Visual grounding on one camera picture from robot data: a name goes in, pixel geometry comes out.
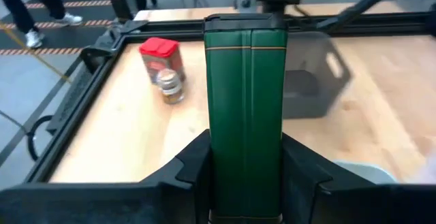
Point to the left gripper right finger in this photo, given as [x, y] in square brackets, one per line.
[340, 203]

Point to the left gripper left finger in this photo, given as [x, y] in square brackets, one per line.
[102, 203]

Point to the green black-lidded pepper tin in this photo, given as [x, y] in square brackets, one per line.
[245, 115]

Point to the red-lidded smoked paprika tin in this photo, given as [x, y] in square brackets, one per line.
[160, 52]

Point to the white plastic bin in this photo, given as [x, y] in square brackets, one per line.
[368, 174]

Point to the dark translucent plastic bin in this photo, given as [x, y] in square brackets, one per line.
[306, 91]

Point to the person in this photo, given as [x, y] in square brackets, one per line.
[13, 9]

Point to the black metal table frame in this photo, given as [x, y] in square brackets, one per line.
[170, 30]

